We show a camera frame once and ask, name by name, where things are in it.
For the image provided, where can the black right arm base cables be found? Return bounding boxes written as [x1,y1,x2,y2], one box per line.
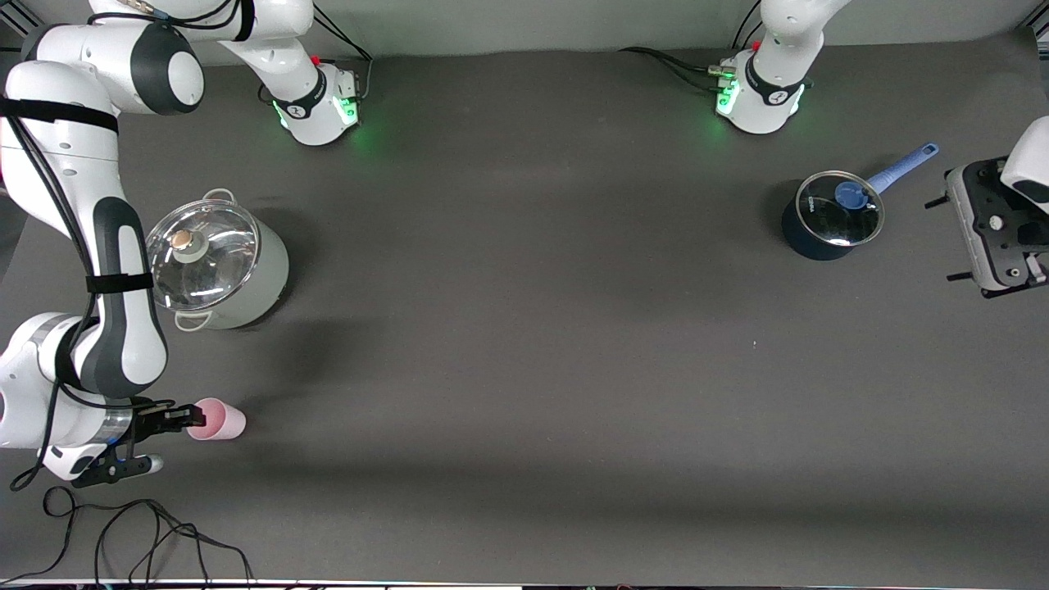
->
[261,12,374,105]

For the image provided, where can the thin black loose cable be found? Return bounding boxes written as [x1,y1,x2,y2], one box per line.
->
[0,485,255,584]

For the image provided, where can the glass lid with grey knob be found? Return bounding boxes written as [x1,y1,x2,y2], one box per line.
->
[146,199,261,312]

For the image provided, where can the black arm base cables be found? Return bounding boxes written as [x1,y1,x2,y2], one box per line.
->
[619,0,767,91]
[261,12,374,105]

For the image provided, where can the pink plastic cup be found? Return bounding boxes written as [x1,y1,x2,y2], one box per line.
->
[187,397,247,442]

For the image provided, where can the pale grey stock pot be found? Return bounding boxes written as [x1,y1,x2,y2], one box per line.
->
[173,188,290,332]

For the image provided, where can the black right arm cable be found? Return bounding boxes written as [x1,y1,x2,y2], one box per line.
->
[7,0,251,493]

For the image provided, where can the glass lid with blue knob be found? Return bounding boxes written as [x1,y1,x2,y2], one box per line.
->
[795,170,886,247]

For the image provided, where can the dark blue saucepan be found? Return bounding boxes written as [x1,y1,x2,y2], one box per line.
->
[781,143,941,261]

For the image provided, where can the black left arm base cables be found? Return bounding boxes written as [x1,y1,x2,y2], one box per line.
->
[619,0,767,91]

